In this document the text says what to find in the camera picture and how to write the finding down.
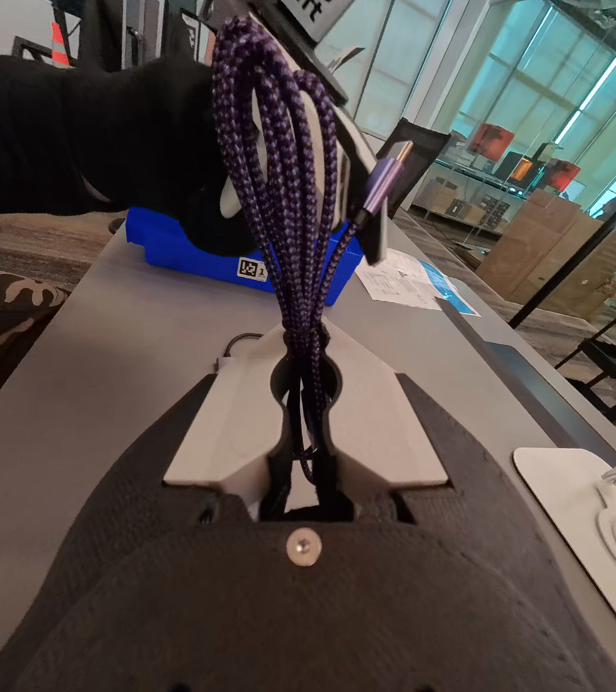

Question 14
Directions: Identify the blue plastic bin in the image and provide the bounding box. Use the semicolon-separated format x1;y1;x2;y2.
124;207;365;307

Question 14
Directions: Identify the purple braided usb cable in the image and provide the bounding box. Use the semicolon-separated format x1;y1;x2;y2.
212;16;416;484

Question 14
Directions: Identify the black high-back chair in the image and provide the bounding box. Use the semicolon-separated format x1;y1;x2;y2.
375;118;452;219

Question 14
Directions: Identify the person's left hand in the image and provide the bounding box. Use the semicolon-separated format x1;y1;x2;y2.
59;54;266;257

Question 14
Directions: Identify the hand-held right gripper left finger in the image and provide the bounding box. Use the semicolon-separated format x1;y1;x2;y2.
163;323;293;520

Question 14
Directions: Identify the black stanchion pole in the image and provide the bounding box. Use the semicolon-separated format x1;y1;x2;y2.
508;176;616;329

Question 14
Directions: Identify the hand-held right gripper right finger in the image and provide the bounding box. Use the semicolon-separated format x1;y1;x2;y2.
319;323;450;509

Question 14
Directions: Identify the printed paper leaflet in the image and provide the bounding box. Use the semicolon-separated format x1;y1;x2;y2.
355;254;482;317

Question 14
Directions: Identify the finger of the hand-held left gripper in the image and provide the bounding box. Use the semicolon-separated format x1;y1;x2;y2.
332;105;392;267

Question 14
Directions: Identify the plywood cabinet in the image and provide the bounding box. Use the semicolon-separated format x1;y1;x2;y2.
475;189;616;320

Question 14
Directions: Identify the orange traffic cone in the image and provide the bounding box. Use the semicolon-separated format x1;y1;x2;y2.
51;22;71;67

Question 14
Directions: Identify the grey usb hub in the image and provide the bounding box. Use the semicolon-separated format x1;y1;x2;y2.
213;332;265;374

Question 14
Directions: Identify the black tape strip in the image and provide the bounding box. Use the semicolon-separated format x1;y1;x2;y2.
440;300;616;463

